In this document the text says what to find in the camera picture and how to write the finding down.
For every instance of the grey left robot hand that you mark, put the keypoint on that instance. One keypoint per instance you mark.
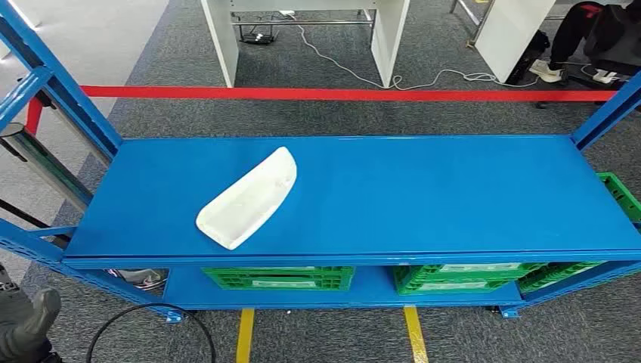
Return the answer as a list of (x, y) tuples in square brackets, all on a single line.
[(25, 330)]

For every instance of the white plastic car part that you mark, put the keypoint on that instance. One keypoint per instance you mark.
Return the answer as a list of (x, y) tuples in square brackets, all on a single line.
[(245, 200)]

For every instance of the blue metal shelf rack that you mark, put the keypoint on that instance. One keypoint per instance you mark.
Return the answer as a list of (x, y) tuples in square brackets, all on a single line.
[(400, 195)]

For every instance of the chrome barrier stanchion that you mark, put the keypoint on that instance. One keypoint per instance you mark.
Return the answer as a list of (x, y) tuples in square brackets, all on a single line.
[(45, 165)]

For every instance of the yellow floor tape outline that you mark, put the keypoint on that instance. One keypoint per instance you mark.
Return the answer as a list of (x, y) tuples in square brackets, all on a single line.
[(245, 335)]

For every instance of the small black device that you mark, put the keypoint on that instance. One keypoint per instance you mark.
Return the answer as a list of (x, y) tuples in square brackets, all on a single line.
[(256, 37)]

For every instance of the red barrier belt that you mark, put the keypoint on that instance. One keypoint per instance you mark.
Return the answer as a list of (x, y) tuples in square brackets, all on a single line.
[(350, 94)]

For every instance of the black bag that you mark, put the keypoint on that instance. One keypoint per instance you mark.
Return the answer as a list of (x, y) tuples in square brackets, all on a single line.
[(533, 50)]

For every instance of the person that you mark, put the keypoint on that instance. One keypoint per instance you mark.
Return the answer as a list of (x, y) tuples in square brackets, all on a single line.
[(576, 30)]

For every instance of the white power strip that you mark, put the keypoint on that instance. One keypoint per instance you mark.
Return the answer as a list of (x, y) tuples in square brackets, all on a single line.
[(605, 76)]

